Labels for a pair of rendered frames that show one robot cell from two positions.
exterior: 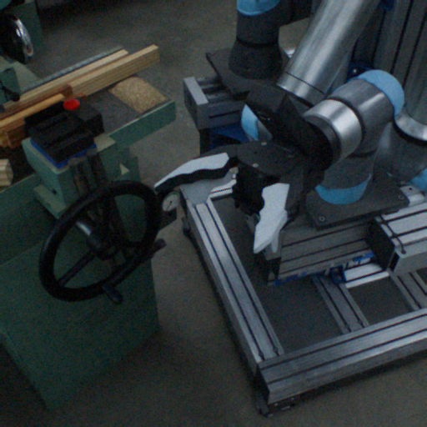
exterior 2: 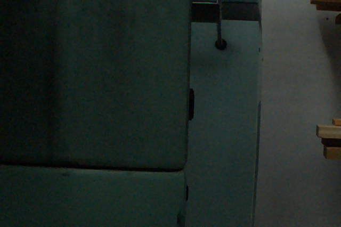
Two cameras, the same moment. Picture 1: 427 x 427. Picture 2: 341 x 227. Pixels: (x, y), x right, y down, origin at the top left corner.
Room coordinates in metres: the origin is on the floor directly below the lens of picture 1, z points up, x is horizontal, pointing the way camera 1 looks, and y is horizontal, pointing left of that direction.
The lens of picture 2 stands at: (0.72, -0.04, 0.75)
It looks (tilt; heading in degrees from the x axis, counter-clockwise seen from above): 3 degrees down; 43
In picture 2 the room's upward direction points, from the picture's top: 2 degrees clockwise
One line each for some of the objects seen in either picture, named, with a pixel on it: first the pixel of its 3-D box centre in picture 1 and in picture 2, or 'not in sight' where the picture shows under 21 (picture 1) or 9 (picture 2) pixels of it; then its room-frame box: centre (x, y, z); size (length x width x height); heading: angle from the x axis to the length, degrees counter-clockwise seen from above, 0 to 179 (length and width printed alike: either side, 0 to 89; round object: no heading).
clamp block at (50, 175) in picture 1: (72, 158); not in sight; (0.82, 0.28, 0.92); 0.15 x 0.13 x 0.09; 133
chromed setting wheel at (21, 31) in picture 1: (16, 38); not in sight; (1.11, 0.44, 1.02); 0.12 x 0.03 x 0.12; 43
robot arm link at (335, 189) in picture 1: (335, 159); not in sight; (0.59, -0.19, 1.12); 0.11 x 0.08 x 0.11; 45
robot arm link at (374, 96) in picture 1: (359, 110); not in sight; (0.58, -0.20, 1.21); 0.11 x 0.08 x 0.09; 135
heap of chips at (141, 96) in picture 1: (137, 89); not in sight; (1.07, 0.17, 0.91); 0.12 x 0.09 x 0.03; 43
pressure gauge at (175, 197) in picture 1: (167, 200); not in sight; (0.95, 0.11, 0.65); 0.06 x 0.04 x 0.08; 133
